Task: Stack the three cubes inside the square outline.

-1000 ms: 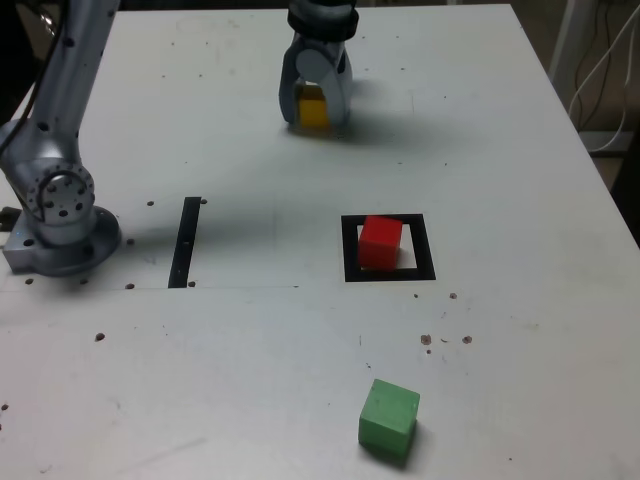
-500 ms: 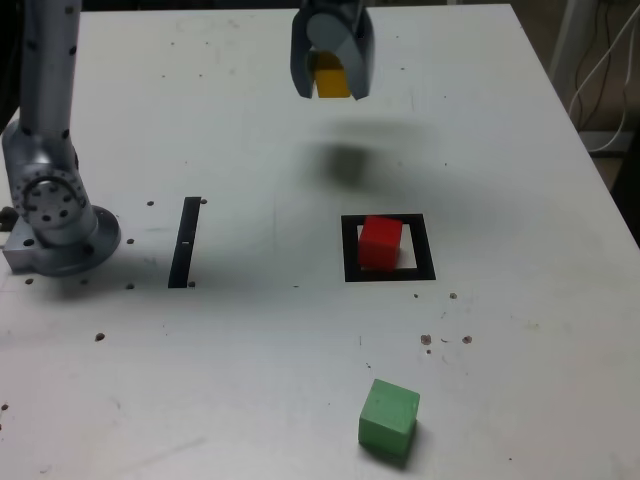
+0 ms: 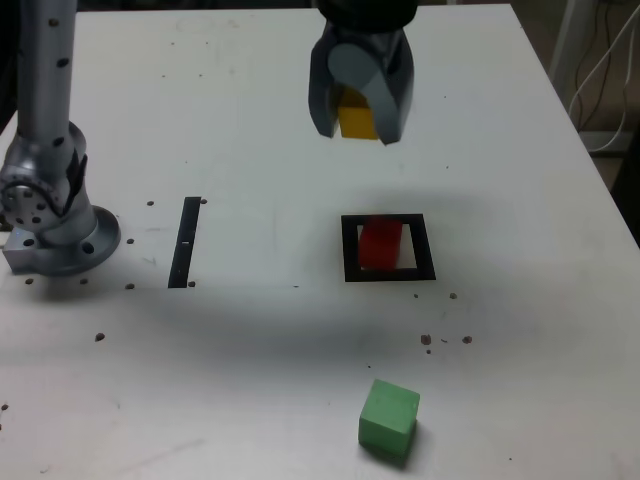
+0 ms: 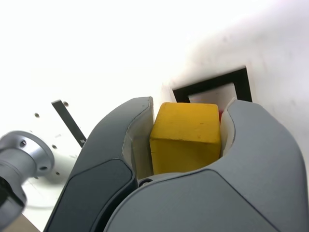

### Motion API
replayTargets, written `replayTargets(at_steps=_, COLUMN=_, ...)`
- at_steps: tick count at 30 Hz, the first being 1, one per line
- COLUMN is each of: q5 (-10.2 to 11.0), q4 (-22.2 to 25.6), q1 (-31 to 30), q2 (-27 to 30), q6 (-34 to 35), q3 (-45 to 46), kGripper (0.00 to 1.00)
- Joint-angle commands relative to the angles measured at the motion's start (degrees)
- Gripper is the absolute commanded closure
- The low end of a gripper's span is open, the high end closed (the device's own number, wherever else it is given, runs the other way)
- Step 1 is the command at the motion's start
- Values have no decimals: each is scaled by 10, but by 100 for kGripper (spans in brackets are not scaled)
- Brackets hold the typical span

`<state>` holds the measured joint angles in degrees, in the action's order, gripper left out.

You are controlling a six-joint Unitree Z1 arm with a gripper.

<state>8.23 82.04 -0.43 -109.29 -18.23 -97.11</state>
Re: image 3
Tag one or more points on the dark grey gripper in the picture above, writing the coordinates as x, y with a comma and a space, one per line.
365, 40

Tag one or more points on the yellow cube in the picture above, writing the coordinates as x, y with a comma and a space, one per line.
355, 122

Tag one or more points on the red cube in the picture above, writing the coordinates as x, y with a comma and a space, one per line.
377, 245

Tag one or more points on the green cube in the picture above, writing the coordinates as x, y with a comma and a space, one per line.
387, 420

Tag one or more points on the black tape square outline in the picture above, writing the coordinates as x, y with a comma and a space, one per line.
350, 275

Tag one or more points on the black tape strip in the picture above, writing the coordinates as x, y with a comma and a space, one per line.
182, 245

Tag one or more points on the white post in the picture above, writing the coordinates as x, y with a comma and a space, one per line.
570, 25

